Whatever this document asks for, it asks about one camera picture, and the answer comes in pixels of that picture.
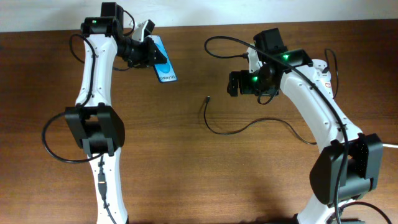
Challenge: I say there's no blue Galaxy smartphone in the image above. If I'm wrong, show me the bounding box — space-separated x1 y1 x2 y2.
149 35 178 83

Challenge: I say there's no black charger cable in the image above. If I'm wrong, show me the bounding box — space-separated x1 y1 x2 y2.
203 96 318 146

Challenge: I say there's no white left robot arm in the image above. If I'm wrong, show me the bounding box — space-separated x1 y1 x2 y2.
65 2 177 223

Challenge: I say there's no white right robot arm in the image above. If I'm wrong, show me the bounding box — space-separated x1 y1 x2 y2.
227 28 384 223

